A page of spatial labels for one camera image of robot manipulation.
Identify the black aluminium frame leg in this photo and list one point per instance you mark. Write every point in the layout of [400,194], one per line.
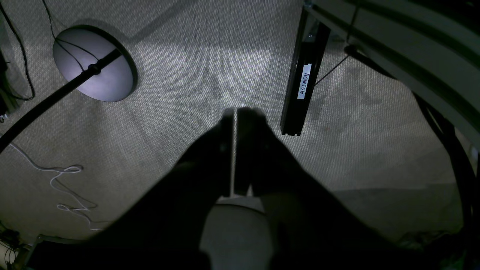
[310,44]

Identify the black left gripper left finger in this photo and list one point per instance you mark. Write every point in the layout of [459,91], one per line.
[163,229]

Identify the round grey lamp base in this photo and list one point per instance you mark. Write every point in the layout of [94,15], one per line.
[83,47]

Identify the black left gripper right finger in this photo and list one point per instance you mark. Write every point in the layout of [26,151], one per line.
[311,229]

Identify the black curved lamp pole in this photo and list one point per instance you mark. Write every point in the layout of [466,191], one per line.
[46,104]

